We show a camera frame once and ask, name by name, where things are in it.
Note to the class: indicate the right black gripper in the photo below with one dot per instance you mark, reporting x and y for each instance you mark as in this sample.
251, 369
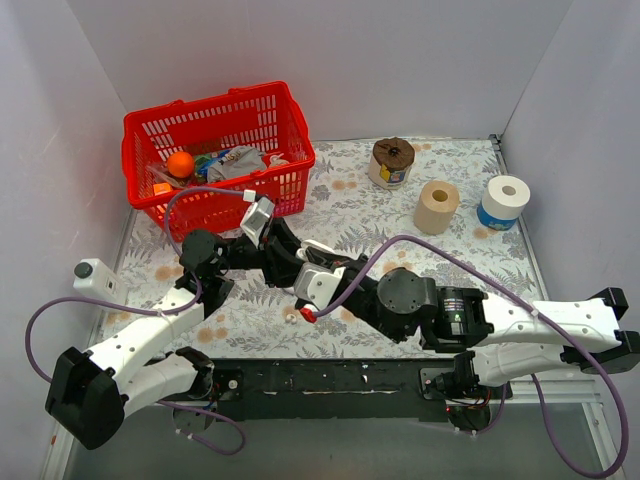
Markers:
347, 277

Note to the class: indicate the grey crumpled snack bag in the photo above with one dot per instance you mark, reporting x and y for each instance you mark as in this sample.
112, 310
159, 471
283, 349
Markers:
232, 163

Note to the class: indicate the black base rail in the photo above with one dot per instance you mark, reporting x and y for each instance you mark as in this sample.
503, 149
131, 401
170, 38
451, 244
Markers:
267, 389

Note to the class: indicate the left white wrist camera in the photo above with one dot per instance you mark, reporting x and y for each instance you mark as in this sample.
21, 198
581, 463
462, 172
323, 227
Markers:
257, 216

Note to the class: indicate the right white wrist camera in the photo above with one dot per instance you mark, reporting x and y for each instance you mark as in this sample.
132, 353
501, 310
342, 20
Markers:
316, 286

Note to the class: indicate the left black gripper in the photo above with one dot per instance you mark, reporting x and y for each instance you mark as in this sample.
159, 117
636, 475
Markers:
273, 255

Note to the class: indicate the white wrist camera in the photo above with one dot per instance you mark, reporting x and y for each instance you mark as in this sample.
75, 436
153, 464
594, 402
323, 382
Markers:
316, 286
257, 216

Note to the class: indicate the floral patterned table mat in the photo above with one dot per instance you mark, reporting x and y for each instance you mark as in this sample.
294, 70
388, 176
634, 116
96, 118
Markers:
347, 212

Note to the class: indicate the brown topped paper roll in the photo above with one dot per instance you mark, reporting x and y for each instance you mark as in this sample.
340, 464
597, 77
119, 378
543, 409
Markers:
390, 163

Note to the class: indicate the small orange box in basket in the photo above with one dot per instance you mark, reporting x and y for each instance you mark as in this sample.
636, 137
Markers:
161, 188

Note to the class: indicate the white box with grey knob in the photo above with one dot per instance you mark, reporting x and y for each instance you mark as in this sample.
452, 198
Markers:
95, 280

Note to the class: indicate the beige toilet paper roll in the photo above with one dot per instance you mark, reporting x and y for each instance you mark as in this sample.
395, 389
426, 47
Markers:
437, 204

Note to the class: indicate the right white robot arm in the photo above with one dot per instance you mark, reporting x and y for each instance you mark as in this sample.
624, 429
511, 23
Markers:
492, 340

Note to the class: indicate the red plastic shopping basket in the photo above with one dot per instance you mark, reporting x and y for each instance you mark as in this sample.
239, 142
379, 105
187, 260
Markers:
264, 116

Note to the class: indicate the orange fruit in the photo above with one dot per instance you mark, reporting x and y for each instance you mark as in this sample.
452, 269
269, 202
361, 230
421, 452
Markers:
180, 164

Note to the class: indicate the white oval earbud charging case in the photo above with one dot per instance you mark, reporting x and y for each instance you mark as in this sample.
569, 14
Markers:
310, 250

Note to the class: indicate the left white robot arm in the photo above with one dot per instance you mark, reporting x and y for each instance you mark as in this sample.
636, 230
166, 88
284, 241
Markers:
93, 391

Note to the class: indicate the white toilet roll blue wrap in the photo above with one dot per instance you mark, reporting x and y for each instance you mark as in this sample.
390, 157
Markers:
503, 201

